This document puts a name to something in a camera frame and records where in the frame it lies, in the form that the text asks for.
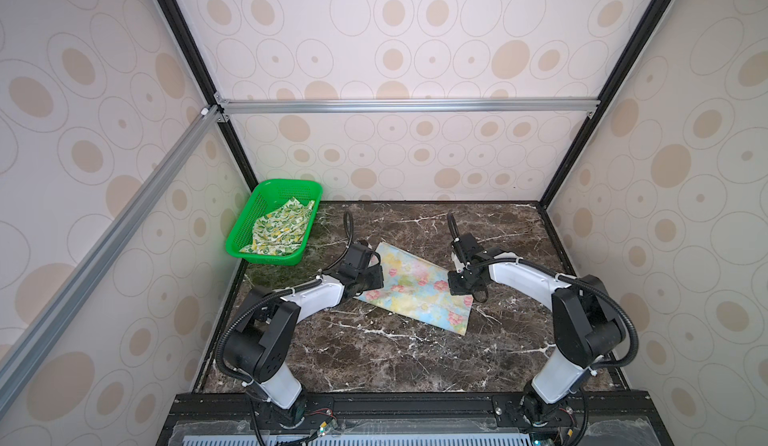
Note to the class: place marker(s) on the left black frame post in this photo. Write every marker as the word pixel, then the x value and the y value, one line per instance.
pixel 192 55

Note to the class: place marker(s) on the black frame post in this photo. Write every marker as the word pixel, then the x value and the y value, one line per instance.
pixel 647 25
pixel 192 55

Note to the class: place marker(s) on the green plastic basket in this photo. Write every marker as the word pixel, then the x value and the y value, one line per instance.
pixel 267 197

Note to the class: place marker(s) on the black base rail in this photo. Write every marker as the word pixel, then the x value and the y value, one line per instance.
pixel 587 418

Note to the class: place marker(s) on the horizontal aluminium rail back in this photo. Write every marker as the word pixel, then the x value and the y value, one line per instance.
pixel 439 105

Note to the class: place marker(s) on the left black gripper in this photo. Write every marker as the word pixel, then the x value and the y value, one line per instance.
pixel 376 279

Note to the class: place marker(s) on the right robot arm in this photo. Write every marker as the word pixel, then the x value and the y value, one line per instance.
pixel 591 330

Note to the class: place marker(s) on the green yellow patterned skirt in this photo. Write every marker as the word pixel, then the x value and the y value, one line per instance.
pixel 280 232

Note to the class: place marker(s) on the diagonal aluminium rail left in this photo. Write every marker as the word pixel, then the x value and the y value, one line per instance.
pixel 39 338

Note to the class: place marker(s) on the pastel floral skirt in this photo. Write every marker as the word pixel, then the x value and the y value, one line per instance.
pixel 418 289

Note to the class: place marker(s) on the right black frame post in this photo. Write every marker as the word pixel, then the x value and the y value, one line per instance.
pixel 647 25

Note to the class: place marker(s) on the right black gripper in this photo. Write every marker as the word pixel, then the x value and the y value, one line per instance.
pixel 455 289

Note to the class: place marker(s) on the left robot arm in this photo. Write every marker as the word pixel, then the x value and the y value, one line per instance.
pixel 254 346

